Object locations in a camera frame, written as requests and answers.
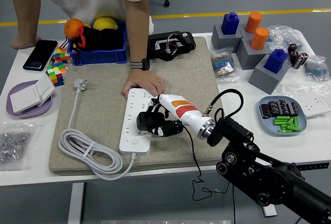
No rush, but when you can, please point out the person's left hand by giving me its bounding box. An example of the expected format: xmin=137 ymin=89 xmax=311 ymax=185
xmin=121 ymin=68 xmax=166 ymax=99

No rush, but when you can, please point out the person's right hand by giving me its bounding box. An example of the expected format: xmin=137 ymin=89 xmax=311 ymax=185
xmin=10 ymin=34 xmax=41 ymax=50

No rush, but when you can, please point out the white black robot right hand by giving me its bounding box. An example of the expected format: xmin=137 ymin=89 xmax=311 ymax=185
xmin=146 ymin=94 xmax=209 ymax=138

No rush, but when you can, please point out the white power strip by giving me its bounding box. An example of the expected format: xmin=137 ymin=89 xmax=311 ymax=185
xmin=119 ymin=87 xmax=156 ymax=155

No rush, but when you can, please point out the thin black adapter cord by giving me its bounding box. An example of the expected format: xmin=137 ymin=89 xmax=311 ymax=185
xmin=180 ymin=124 xmax=236 ymax=224

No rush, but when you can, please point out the black grey wristwatch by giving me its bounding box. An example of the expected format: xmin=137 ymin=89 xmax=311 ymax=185
xmin=129 ymin=58 xmax=151 ymax=71

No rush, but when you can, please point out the black smartphone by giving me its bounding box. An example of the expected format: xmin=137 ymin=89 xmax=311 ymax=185
xmin=22 ymin=39 xmax=58 ymax=72

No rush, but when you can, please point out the beige fabric mat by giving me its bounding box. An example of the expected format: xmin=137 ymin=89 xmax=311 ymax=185
xmin=48 ymin=36 xmax=235 ymax=176

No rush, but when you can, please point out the small colourful puzzle cube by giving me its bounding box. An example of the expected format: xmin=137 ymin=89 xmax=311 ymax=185
xmin=54 ymin=46 xmax=71 ymax=64

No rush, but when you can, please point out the large colourful puzzle cube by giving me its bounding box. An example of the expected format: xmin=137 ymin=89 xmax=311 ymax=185
xmin=46 ymin=62 xmax=68 ymax=87

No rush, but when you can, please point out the blue plastic bin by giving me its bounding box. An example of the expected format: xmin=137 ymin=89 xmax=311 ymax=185
xmin=66 ymin=22 xmax=128 ymax=66

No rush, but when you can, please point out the orange fruit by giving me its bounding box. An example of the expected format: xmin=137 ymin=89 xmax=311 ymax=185
xmin=64 ymin=18 xmax=85 ymax=40

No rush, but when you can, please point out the bag of striped resistors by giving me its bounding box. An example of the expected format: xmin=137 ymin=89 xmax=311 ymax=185
xmin=210 ymin=47 xmax=241 ymax=83

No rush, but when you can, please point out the yellow lemon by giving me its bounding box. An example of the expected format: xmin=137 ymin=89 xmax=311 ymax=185
xmin=93 ymin=17 xmax=119 ymax=31

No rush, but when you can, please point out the purple plate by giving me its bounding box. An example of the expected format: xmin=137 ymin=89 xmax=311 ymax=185
xmin=6 ymin=80 xmax=54 ymax=120

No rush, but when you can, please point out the grey block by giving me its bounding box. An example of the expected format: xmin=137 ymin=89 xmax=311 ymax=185
xmin=235 ymin=37 xmax=272 ymax=70
xmin=239 ymin=23 xmax=271 ymax=40
xmin=248 ymin=53 xmax=292 ymax=95
xmin=211 ymin=23 xmax=244 ymax=53

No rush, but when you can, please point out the brown black capacitor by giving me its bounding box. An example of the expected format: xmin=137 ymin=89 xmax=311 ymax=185
xmin=268 ymin=100 xmax=280 ymax=117
xmin=288 ymin=101 xmax=299 ymax=117
xmin=278 ymin=99 xmax=290 ymax=116
xmin=260 ymin=103 xmax=271 ymax=119

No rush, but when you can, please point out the blue-grey plate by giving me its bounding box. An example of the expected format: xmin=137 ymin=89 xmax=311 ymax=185
xmin=259 ymin=95 xmax=308 ymax=137

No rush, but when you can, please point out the blue peg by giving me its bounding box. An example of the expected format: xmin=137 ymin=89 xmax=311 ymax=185
xmin=221 ymin=11 xmax=240 ymax=35
xmin=263 ymin=49 xmax=289 ymax=74

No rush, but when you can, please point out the orange cylinder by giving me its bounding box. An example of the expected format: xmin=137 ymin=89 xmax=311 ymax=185
xmin=245 ymin=11 xmax=263 ymax=35
xmin=250 ymin=27 xmax=270 ymax=51

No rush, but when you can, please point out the clear plastic bag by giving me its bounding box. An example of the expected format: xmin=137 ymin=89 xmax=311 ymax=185
xmin=281 ymin=83 xmax=331 ymax=120

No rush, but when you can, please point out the clear bag of blue resistors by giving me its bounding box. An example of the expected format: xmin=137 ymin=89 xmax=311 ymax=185
xmin=304 ymin=55 xmax=330 ymax=82
xmin=266 ymin=24 xmax=308 ymax=54

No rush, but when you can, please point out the white table leg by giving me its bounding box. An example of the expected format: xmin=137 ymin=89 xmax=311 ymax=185
xmin=67 ymin=182 xmax=85 ymax=224
xmin=261 ymin=205 xmax=278 ymax=217

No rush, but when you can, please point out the black table control panel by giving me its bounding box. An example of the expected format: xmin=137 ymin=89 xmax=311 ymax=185
xmin=297 ymin=162 xmax=330 ymax=173

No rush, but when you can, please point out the white wall switch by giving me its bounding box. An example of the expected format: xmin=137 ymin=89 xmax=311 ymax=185
xmin=35 ymin=73 xmax=57 ymax=108
xmin=9 ymin=84 xmax=42 ymax=114

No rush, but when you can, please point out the black electronic device with wires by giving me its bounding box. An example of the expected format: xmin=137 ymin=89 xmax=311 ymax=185
xmin=147 ymin=31 xmax=197 ymax=62

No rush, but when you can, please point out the black red drawstring pouch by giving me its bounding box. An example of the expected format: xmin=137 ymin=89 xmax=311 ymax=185
xmin=61 ymin=25 xmax=124 ymax=64

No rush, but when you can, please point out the white power cord with plug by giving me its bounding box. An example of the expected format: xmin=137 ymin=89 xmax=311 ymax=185
xmin=58 ymin=78 xmax=137 ymax=182

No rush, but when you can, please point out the white wall socket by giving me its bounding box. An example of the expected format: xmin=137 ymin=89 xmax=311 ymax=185
xmin=294 ymin=96 xmax=331 ymax=118

